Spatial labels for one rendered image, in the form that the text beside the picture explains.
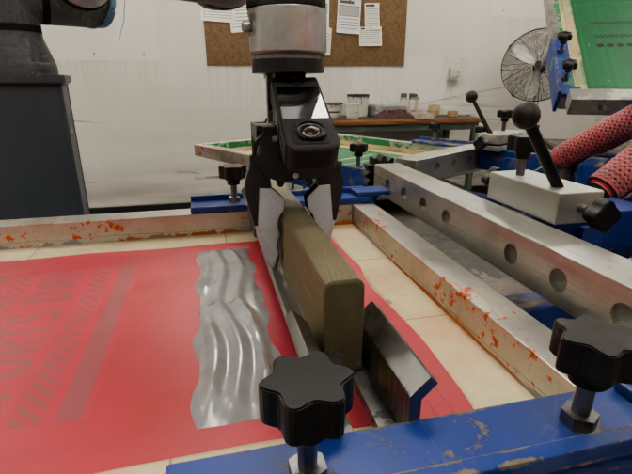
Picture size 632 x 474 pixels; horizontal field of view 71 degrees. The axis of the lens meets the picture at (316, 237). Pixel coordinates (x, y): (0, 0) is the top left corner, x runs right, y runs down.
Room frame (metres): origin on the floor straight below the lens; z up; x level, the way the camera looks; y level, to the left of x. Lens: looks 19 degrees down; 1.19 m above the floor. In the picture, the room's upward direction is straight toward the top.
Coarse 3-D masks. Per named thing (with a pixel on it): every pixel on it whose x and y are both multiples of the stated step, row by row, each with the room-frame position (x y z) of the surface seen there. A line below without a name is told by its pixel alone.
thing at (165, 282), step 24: (0, 264) 0.55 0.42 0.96; (24, 264) 0.55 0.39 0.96; (48, 264) 0.55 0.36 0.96; (72, 264) 0.55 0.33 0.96; (96, 264) 0.55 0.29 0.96; (120, 264) 0.55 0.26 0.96; (144, 264) 0.55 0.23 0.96; (168, 264) 0.55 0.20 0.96; (192, 264) 0.55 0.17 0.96; (264, 264) 0.55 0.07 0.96; (144, 288) 0.48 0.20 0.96; (168, 288) 0.48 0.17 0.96; (192, 288) 0.48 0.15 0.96; (264, 288) 0.48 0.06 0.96; (144, 312) 0.42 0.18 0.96; (168, 312) 0.42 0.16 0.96
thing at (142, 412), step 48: (144, 336) 0.38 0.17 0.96; (192, 336) 0.38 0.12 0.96; (288, 336) 0.38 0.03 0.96; (144, 384) 0.30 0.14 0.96; (192, 384) 0.30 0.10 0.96; (0, 432) 0.25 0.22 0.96; (48, 432) 0.25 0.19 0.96; (96, 432) 0.25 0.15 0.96; (144, 432) 0.25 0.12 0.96; (192, 432) 0.25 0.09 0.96; (240, 432) 0.25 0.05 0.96
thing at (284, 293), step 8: (256, 232) 0.58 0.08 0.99; (272, 272) 0.44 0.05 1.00; (280, 272) 0.44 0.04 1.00; (272, 280) 0.43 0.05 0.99; (280, 280) 0.42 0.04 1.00; (280, 288) 0.40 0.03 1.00; (288, 288) 0.40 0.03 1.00; (280, 296) 0.38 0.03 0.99; (288, 296) 0.38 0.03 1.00; (280, 304) 0.38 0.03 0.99; (288, 304) 0.36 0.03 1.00; (296, 304) 0.36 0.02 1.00; (288, 312) 0.35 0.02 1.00; (296, 312) 0.35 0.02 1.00; (288, 328) 0.34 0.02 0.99; (296, 352) 0.30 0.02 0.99
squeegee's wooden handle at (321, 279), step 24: (288, 192) 0.53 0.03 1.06; (288, 216) 0.43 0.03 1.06; (288, 240) 0.41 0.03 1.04; (312, 240) 0.36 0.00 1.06; (288, 264) 0.41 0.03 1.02; (312, 264) 0.31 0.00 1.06; (336, 264) 0.30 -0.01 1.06; (312, 288) 0.30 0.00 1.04; (336, 288) 0.27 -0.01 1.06; (360, 288) 0.28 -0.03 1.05; (312, 312) 0.30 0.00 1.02; (336, 312) 0.27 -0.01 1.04; (360, 312) 0.28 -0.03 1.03; (336, 336) 0.27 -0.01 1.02; (360, 336) 0.28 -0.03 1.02; (336, 360) 0.27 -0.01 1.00; (360, 360) 0.28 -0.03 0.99
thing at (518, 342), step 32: (0, 224) 0.62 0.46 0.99; (32, 224) 0.62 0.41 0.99; (64, 224) 0.63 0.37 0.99; (96, 224) 0.64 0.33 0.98; (128, 224) 0.65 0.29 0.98; (160, 224) 0.66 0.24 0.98; (192, 224) 0.67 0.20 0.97; (224, 224) 0.68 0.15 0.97; (384, 224) 0.62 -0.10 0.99; (416, 256) 0.50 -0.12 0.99; (448, 288) 0.42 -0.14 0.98; (480, 288) 0.41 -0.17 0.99; (480, 320) 0.36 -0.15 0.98; (512, 320) 0.34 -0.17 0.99; (512, 352) 0.32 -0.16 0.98; (544, 352) 0.30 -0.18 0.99; (544, 384) 0.28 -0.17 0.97
